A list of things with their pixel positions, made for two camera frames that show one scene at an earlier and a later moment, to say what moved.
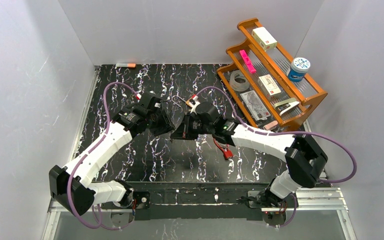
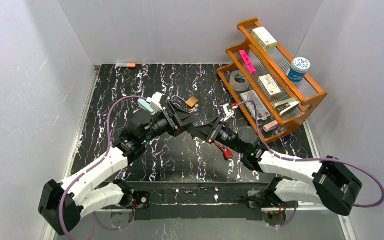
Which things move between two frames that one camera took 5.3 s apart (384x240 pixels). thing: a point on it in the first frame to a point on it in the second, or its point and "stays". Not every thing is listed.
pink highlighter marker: x=250 y=65 stays
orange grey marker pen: x=126 y=65 stays
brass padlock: x=187 y=102 to x=192 y=101
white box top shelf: x=264 y=38 stays
